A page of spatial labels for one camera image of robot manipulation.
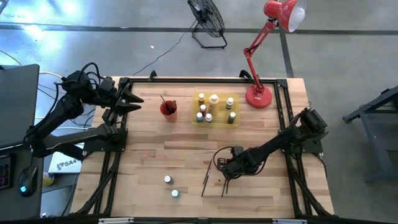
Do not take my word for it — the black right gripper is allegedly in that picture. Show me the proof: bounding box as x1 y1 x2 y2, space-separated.
216 145 259 182

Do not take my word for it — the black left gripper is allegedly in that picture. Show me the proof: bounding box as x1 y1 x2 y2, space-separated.
98 76 145 126

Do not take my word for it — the gold ferrule paintbrush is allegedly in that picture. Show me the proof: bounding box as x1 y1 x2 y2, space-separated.
159 95 172 116

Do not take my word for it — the large yellow paint bottle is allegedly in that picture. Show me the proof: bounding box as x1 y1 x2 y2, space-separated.
208 94 220 116

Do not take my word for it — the red plastic cup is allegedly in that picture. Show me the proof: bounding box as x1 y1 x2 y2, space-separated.
160 100 179 123

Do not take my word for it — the translucent yellow plastic tray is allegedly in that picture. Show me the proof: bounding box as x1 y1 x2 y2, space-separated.
190 92 241 128

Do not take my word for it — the red desk lamp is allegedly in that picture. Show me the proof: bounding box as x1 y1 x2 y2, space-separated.
243 0 308 110

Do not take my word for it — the black desk beam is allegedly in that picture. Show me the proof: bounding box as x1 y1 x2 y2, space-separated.
57 144 85 161

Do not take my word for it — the white cardboard box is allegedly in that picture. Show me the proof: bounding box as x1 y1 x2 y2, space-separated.
47 142 85 175

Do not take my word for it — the grey computer monitor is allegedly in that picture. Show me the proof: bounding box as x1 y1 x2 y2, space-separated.
0 63 40 149

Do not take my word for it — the small yellow round container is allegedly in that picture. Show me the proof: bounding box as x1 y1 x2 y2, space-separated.
42 172 55 188

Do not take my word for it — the black floor fan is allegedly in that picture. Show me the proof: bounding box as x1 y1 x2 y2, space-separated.
187 0 228 50

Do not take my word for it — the black computer mouse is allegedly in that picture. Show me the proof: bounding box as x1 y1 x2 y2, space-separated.
17 166 39 197

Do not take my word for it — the grey metal bench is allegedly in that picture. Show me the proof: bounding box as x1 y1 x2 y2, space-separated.
343 84 398 184

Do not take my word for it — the black keyboard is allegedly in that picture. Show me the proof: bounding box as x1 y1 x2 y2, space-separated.
0 154 15 190

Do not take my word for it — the black desk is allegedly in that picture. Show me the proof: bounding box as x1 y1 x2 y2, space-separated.
0 140 46 218

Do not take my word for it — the black fan power cable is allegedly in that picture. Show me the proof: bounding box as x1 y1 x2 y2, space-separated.
132 20 198 77

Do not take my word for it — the silver metal bracket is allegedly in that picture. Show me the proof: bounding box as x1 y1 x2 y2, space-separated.
272 218 308 224
98 217 135 224

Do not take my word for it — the yellow extension cable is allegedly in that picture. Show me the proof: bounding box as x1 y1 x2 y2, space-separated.
34 70 66 121

